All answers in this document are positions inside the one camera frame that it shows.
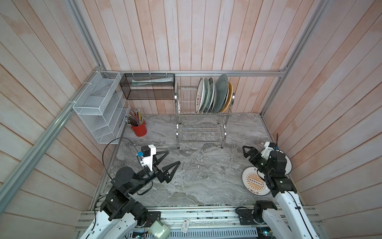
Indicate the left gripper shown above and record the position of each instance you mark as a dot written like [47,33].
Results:
[164,176]

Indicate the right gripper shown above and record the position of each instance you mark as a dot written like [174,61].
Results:
[253,152]

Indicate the orange sunburst plate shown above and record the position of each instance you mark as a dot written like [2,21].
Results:
[253,181]
[200,95]

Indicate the white black-rimmed plate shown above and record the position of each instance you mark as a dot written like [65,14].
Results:
[288,167]

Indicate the steel dish rack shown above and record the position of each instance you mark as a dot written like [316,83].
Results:
[198,128]

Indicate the cream floral plate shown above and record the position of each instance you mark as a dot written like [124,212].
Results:
[225,103]

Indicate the yellow woven round tray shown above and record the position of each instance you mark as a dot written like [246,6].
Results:
[230,87]

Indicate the pale green glass plate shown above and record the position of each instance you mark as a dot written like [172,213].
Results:
[221,89]

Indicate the green rimmed white plate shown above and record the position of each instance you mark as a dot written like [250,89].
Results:
[212,93]

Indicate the pale green flower plate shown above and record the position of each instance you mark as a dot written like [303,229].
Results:
[207,91]

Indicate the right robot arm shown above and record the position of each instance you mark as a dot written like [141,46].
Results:
[297,226]

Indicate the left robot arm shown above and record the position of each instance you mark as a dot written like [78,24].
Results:
[119,213]

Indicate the red pencil cup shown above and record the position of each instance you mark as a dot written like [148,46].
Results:
[139,129]

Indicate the pencils bundle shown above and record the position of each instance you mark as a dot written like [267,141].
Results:
[135,118]

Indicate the white tag label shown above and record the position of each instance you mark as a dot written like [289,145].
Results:
[185,226]

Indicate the white power adapter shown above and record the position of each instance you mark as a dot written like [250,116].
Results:
[159,230]

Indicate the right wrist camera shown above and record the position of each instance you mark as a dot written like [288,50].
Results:
[269,147]

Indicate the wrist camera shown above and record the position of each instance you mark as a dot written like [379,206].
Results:
[269,147]
[145,156]

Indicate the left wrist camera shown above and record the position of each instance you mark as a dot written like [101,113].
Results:
[145,156]

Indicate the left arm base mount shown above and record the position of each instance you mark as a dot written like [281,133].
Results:
[151,217]

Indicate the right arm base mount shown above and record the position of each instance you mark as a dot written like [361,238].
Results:
[247,216]

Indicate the white mesh wall shelf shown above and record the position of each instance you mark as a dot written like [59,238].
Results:
[101,108]

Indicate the black mesh wall basket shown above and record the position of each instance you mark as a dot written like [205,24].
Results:
[148,86]

